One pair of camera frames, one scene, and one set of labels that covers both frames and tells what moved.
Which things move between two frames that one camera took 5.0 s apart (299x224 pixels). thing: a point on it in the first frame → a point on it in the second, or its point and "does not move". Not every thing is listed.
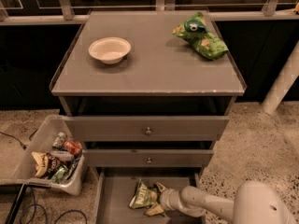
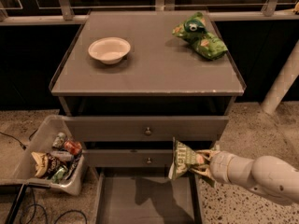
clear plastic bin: x=53 y=159 does not move
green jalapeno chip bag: x=145 y=195 → x=183 y=159
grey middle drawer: x=148 y=158 does not move
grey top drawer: x=146 y=128 does not move
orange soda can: x=74 y=147 does not move
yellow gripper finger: x=161 y=187 → x=207 y=154
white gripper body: x=166 y=199 → x=220 y=167
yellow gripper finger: x=154 y=209 → x=206 y=172
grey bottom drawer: x=118 y=186 does not move
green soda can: x=60 y=138 does not move
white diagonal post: x=282 y=82 does not move
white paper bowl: x=110 y=50 does not move
